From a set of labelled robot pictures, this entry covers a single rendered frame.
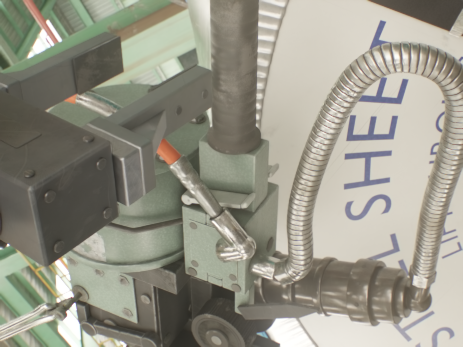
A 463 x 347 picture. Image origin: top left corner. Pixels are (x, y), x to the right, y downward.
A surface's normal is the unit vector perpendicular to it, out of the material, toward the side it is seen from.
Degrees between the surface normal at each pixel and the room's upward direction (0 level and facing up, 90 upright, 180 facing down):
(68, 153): 115
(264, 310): 47
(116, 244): 81
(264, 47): 89
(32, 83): 129
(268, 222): 137
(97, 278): 58
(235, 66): 86
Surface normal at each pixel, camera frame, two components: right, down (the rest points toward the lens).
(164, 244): 0.48, 0.51
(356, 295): -0.51, -0.04
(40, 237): 0.13, 0.58
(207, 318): -0.46, 0.52
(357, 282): -0.46, -0.39
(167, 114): 0.80, 0.36
